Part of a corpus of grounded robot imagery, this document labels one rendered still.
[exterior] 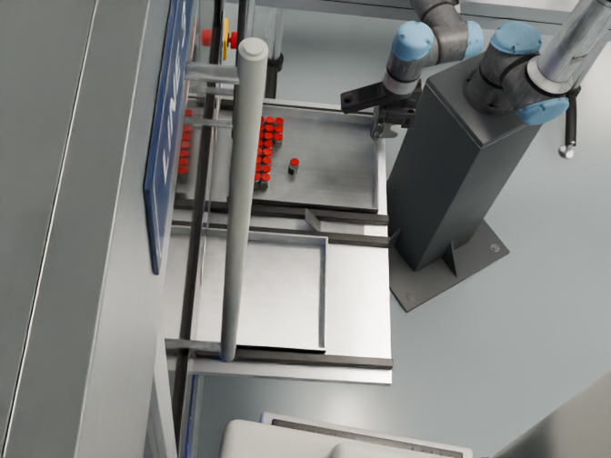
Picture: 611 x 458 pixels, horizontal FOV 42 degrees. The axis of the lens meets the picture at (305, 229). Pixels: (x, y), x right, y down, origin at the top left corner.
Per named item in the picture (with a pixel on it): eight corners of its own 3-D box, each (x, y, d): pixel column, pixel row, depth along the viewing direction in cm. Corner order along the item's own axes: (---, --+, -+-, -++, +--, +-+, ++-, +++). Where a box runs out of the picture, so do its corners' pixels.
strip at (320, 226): (302, 233, 178) (305, 219, 173) (302, 221, 180) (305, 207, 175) (364, 237, 180) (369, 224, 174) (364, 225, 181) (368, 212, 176)
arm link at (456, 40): (467, -1, 167) (420, 7, 164) (490, 39, 162) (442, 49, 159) (456, 25, 174) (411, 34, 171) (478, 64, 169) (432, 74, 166)
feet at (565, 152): (555, 158, 307) (570, 137, 295) (540, 58, 331) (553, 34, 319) (575, 160, 308) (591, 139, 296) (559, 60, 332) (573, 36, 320)
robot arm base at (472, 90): (494, 63, 221) (505, 38, 212) (528, 102, 216) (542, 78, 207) (451, 83, 216) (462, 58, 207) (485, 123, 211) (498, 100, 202)
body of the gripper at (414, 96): (409, 132, 181) (423, 98, 170) (372, 128, 180) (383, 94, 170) (408, 104, 184) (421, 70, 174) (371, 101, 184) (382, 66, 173)
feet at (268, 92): (256, 133, 297) (258, 109, 285) (263, 30, 321) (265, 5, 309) (277, 134, 298) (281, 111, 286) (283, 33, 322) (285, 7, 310)
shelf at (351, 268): (155, 372, 161) (155, 369, 160) (188, 95, 195) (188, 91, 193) (389, 386, 166) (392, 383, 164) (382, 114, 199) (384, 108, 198)
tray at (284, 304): (157, 345, 162) (156, 339, 159) (171, 233, 175) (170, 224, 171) (324, 355, 165) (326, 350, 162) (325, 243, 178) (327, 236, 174)
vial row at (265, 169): (259, 191, 182) (260, 180, 178) (264, 126, 191) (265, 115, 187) (268, 192, 182) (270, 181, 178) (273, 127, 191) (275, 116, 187)
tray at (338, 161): (226, 204, 180) (226, 196, 176) (235, 111, 192) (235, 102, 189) (375, 217, 182) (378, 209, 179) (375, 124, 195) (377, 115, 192)
